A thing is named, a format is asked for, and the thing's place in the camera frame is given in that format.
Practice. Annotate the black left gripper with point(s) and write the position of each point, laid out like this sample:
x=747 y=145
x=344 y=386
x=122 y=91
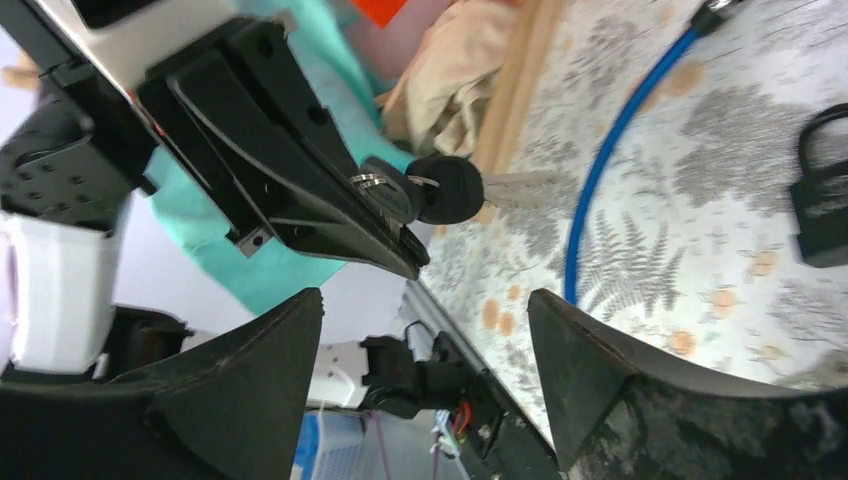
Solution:
x=224 y=95

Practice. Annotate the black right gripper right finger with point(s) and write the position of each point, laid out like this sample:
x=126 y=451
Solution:
x=619 y=408

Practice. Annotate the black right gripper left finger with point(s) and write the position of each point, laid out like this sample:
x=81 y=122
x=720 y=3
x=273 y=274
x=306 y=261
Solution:
x=229 y=408

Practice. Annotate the black headed key pair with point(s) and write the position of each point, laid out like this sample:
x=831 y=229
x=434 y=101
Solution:
x=446 y=190

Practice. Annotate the blue cable lock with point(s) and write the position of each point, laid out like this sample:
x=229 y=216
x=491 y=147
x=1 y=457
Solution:
x=707 y=19

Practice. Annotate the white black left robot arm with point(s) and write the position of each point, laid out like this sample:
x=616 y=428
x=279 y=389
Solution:
x=66 y=176

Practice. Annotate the blue white plastic basket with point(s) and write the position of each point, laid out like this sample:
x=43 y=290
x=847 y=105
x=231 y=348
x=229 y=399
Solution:
x=329 y=446

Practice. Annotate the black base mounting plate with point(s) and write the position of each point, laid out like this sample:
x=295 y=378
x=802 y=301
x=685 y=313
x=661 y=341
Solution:
x=501 y=441

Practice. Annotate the beige crumpled cloth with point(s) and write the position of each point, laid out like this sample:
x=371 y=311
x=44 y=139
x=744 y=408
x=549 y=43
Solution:
x=439 y=102

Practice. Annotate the teal cloth garment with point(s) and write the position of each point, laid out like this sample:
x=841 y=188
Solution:
x=342 y=86

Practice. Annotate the orange t-shirt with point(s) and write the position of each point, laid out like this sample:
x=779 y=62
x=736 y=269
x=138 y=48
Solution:
x=379 y=12

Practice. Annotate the wooden clothes rack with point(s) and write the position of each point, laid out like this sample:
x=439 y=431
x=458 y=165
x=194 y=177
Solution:
x=524 y=60

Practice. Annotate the black padlock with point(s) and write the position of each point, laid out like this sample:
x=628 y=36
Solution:
x=819 y=199

